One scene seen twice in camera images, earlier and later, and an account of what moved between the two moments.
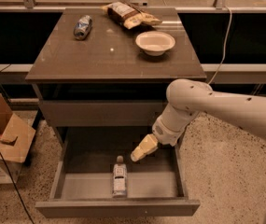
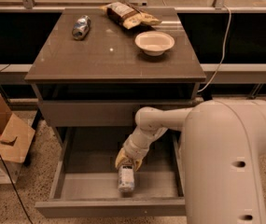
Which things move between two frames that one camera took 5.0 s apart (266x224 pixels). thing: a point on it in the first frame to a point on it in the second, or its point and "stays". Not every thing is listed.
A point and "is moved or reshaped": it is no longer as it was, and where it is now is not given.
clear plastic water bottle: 119,183 is moved or reshaped
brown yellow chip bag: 130,15 stays
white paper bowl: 155,43 stays
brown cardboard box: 11,134 stays
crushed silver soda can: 82,27 stays
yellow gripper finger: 147,145 to 120,157
